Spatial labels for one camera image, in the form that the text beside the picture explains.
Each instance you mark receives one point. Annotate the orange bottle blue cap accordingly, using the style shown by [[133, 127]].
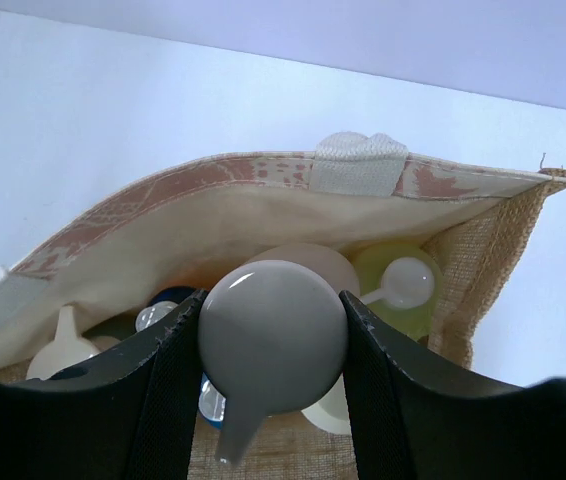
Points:
[[211, 404]]

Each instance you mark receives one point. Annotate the yellow-green pump bottle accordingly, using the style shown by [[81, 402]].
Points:
[[399, 283]]

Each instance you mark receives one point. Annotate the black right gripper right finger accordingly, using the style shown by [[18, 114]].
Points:
[[417, 415]]

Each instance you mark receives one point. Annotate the cream pump bottle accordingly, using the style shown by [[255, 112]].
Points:
[[67, 348]]

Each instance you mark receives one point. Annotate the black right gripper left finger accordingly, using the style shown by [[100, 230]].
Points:
[[127, 413]]

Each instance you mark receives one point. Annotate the beige round pump bottle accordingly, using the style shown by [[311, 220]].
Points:
[[272, 337]]

